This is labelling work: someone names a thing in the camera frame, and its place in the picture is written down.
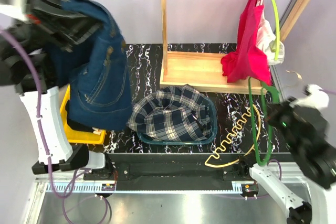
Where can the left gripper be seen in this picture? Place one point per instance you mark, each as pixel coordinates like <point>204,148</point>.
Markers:
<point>43,13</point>

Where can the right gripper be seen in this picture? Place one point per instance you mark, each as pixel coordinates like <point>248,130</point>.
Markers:
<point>274,109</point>

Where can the pink red t-shirt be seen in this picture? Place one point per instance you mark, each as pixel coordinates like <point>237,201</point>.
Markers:
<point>247,60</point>

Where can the blue denim garment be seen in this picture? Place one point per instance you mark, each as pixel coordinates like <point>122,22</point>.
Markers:
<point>97,72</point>

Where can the navy plaid skirt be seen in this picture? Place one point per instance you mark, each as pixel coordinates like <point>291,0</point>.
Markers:
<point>172,114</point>

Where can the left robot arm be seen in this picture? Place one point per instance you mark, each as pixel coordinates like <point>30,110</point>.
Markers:
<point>33,75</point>

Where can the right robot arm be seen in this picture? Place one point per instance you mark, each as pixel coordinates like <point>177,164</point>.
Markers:
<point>304,130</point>

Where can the lime green hanger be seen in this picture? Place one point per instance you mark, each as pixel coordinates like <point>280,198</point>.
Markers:
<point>275,16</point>

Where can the white garment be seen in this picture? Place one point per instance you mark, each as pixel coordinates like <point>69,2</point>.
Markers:
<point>266,43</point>

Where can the wooden clothes rack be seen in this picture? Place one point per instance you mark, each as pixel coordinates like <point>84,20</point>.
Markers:
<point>203,70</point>

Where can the black folded cloth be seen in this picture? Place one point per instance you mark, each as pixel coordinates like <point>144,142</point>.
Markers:
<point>79,127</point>

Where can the yellow plastic bin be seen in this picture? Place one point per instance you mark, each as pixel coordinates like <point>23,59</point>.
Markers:
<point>78,137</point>

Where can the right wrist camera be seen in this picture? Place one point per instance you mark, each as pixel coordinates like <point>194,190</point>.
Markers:
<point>315,97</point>

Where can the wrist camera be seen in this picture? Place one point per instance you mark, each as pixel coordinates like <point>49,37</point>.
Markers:
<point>315,97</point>
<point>15,9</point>

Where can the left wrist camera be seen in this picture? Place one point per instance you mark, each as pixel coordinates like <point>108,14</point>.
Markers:
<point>15,9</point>

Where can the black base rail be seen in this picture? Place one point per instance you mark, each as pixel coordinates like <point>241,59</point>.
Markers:
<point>170,172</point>

